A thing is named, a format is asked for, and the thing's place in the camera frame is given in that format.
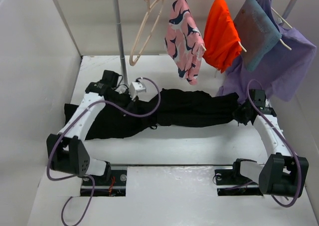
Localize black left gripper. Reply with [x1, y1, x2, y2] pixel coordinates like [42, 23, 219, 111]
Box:
[108, 87, 139, 116]

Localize black trousers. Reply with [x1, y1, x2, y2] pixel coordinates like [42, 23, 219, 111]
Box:
[64, 87, 240, 141]

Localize beige plastic hanger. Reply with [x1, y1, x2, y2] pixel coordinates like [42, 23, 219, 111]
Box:
[129, 0, 164, 66]

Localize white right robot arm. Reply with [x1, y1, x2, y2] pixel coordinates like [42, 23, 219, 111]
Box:
[230, 89, 309, 197]

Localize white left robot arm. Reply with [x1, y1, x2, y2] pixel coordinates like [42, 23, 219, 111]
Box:
[46, 70, 131, 185]

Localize beige hanger under denim garment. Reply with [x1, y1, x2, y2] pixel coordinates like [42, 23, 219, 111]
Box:
[243, 0, 292, 51]

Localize purple t-shirt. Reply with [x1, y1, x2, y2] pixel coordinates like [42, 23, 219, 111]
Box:
[215, 0, 318, 104]

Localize orange garment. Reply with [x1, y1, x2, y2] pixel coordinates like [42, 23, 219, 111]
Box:
[203, 0, 242, 73]

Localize blue denim garment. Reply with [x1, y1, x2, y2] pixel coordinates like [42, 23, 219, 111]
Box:
[234, 0, 282, 72]

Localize pink shark print garment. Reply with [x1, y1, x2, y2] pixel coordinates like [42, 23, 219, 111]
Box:
[164, 0, 204, 85]

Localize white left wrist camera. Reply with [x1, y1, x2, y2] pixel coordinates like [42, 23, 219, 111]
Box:
[129, 82, 147, 100]

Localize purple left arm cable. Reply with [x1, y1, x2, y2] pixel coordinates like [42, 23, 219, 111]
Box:
[46, 76, 161, 226]

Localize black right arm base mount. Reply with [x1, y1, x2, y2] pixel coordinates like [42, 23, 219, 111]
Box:
[213, 169, 263, 196]

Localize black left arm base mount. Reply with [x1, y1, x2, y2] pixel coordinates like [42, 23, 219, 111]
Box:
[80, 167, 127, 197]

